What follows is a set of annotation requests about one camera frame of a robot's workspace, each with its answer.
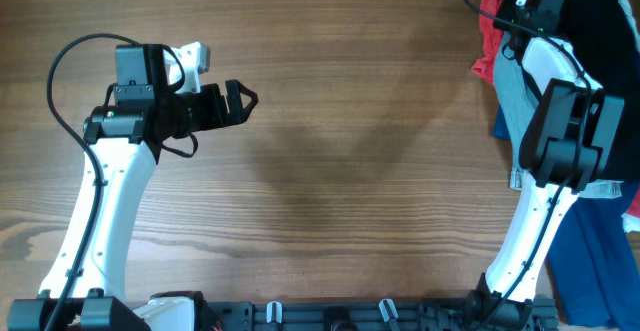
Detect black shorts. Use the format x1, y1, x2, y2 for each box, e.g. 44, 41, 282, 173
562, 0, 639, 181

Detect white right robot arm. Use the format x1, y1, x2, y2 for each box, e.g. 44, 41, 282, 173
464, 0, 624, 330

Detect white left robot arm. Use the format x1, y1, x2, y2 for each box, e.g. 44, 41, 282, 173
7, 79, 259, 330

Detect red garment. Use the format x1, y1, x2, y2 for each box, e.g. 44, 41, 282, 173
471, 0, 503, 86

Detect light denim shorts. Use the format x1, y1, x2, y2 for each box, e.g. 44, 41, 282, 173
492, 31, 624, 200

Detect blue garment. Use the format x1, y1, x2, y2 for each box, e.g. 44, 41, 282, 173
492, 105, 640, 330

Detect black mounting rail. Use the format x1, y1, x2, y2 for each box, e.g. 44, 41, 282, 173
210, 298, 559, 331

